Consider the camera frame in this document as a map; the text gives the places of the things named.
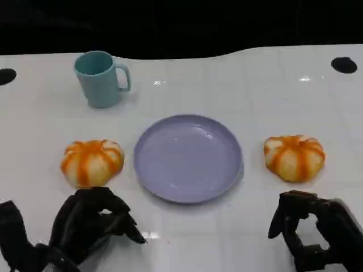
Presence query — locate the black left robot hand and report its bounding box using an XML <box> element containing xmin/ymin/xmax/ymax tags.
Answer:
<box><xmin>49</xmin><ymin>186</ymin><xmax>147</xmax><ymax>266</ymax></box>

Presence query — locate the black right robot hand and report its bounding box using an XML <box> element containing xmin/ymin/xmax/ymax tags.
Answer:
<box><xmin>268</xmin><ymin>190</ymin><xmax>363</xmax><ymax>272</ymax></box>

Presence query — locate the orange white toy bread roll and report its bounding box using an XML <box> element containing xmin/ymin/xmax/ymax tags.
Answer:
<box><xmin>263</xmin><ymin>135</ymin><xmax>326</xmax><ymax>182</ymax></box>
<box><xmin>60</xmin><ymin>139</ymin><xmax>125</xmax><ymax>188</ymax></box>

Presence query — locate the lilac plate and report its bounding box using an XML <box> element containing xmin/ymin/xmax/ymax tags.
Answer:
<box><xmin>133</xmin><ymin>114</ymin><xmax>244</xmax><ymax>205</ymax></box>

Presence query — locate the pale green mug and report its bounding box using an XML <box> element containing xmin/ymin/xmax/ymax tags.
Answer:
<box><xmin>74</xmin><ymin>50</ymin><xmax>132</xmax><ymax>109</ymax></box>

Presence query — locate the black backdrop cloth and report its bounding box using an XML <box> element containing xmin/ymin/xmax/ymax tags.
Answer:
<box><xmin>0</xmin><ymin>0</ymin><xmax>363</xmax><ymax>60</ymax></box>

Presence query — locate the black table cable grommet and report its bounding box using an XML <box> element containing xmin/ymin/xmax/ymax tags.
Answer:
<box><xmin>0</xmin><ymin>68</ymin><xmax>17</xmax><ymax>86</ymax></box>
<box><xmin>331</xmin><ymin>57</ymin><xmax>358</xmax><ymax>74</ymax></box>

